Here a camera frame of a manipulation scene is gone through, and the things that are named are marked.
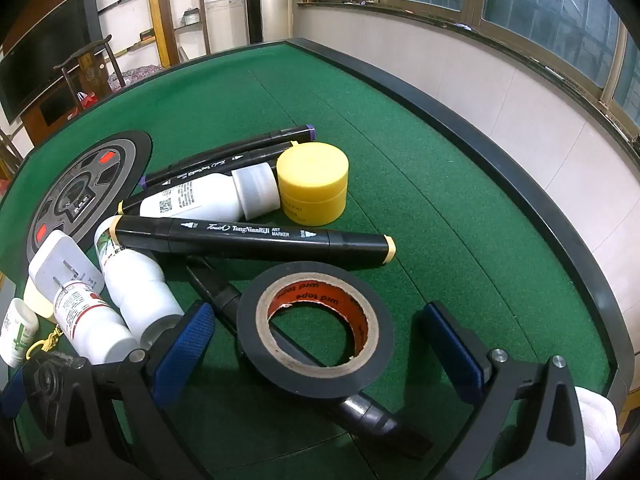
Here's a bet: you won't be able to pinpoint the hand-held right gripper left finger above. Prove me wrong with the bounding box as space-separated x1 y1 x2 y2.
30 301 217 480

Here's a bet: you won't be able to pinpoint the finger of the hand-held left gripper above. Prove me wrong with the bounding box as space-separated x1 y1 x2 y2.
0 371 25 418

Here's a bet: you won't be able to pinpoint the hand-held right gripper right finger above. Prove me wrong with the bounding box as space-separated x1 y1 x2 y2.
420 301 587 480

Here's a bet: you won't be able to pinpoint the black keychain gadget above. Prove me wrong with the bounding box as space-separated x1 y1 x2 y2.
22 327 90 438

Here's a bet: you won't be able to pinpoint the small white bottle green print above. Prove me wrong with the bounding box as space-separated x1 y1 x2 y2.
0 297 40 367

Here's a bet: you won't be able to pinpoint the black electrical tape roll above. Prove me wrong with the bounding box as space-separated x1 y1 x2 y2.
236 261 396 400

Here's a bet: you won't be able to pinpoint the white bottle green label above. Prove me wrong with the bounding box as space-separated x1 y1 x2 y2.
94 216 185 350

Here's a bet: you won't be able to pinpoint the pale yellow plastic item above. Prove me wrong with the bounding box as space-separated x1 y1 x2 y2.
24 279 57 319

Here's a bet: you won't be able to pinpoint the white bottle red label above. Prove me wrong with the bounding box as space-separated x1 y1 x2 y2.
52 280 139 365

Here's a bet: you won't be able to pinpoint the white charger plug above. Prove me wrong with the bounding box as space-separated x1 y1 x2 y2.
28 230 106 307

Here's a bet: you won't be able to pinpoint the white item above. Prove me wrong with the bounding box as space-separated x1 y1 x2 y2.
139 164 281 224

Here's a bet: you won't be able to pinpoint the yellow round jar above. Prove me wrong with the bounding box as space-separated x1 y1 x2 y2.
276 142 350 227

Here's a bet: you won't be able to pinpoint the person's right hand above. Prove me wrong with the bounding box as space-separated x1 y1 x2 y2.
575 385 622 480

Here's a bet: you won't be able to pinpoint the thick black pen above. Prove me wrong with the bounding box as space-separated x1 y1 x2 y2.
186 256 434 459

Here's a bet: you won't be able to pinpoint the black marker cream caps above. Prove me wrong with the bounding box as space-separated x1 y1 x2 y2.
109 214 397 267

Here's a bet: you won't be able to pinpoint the black marker purple caps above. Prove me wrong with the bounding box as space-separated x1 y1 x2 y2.
141 124 318 187

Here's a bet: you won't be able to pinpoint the black marker yellow caps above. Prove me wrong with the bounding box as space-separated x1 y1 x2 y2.
119 147 296 213

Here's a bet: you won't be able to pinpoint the wooden television cabinet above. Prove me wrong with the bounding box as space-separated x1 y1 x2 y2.
21 72 116 145

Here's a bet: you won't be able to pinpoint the floral cushion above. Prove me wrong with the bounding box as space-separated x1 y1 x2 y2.
106 64 168 90

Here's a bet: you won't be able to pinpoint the wooden chair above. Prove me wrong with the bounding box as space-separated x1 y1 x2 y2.
52 35 126 111

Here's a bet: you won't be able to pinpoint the black television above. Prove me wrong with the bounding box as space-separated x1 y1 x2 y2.
0 0 104 126

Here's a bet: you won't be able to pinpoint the window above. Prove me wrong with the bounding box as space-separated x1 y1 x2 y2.
304 0 640 130

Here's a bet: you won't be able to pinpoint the tower air conditioner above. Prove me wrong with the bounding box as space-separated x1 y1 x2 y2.
246 0 297 45

